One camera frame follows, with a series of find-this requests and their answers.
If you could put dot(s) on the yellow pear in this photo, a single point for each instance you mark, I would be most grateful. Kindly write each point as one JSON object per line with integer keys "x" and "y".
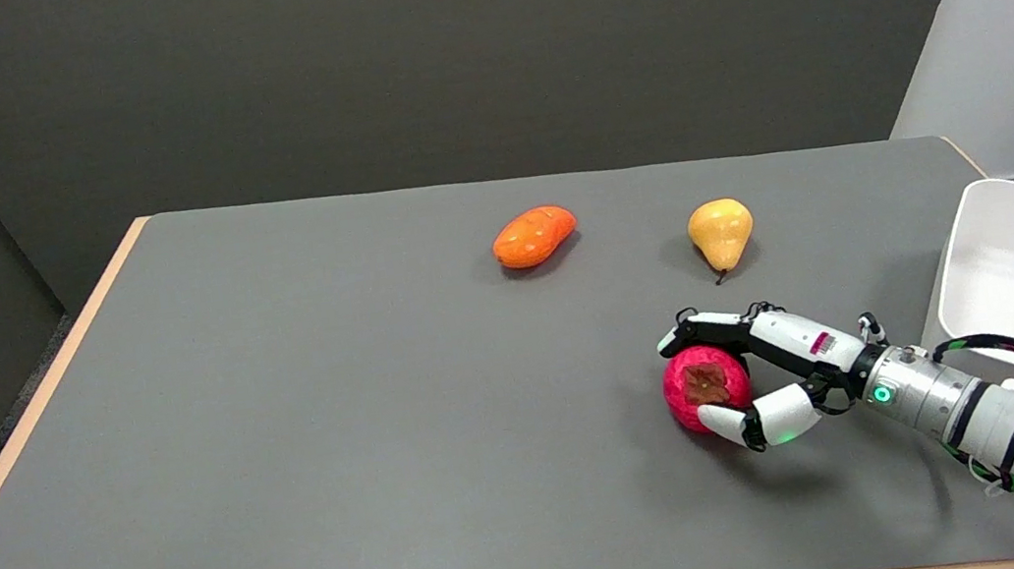
{"x": 720, "y": 234}

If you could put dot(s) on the grey table mat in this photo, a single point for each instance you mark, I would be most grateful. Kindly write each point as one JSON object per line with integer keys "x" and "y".
{"x": 386, "y": 411}

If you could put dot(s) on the orange mango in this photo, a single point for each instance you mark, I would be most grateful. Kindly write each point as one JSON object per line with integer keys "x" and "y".
{"x": 534, "y": 236}

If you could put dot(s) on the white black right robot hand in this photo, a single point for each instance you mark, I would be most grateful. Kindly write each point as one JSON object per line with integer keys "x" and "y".
{"x": 789, "y": 346}

